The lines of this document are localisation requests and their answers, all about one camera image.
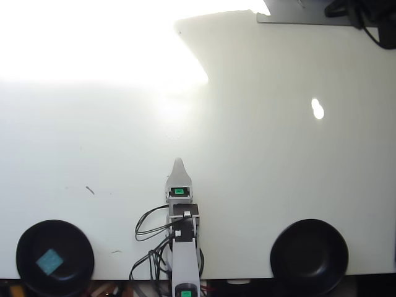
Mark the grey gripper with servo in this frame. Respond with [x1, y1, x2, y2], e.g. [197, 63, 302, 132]
[165, 157, 195, 205]

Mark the blue foam cube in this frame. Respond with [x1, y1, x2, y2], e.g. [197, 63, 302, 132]
[35, 249, 64, 275]

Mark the black round bowl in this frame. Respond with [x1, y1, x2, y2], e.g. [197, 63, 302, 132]
[270, 218, 350, 296]
[15, 219, 95, 296]

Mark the grey metal stand base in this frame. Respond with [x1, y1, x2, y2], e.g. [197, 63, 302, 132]
[256, 0, 366, 28]

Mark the black device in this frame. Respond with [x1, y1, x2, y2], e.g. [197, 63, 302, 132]
[324, 0, 396, 50]

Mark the black servo cable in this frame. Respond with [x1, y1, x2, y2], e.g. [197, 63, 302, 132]
[134, 204, 186, 243]
[129, 238, 174, 282]

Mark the black cable loop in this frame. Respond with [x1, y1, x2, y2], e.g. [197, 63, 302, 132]
[358, 18, 382, 48]

